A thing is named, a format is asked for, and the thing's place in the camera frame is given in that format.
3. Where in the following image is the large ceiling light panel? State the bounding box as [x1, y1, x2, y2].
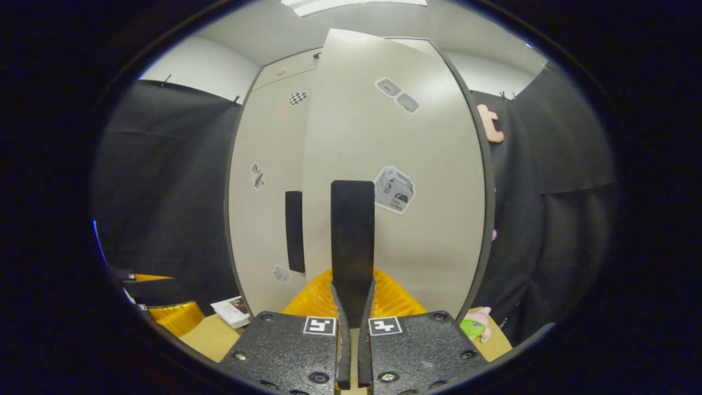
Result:
[281, 0, 428, 17]

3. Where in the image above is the white double-door shoe cabinet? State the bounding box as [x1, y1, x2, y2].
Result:
[224, 37, 497, 324]

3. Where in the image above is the white booklet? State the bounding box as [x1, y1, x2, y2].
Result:
[210, 296, 251, 329]

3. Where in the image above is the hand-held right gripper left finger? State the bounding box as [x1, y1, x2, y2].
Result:
[218, 268, 352, 394]

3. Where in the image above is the green pink plush toy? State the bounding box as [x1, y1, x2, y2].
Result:
[460, 306, 492, 343]

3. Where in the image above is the white cabinet door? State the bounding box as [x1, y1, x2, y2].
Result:
[228, 69, 319, 316]
[302, 29, 486, 321]

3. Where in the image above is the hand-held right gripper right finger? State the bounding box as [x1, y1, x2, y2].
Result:
[358, 268, 489, 394]

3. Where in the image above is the black door handle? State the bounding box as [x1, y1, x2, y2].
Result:
[285, 190, 305, 274]
[330, 180, 376, 329]

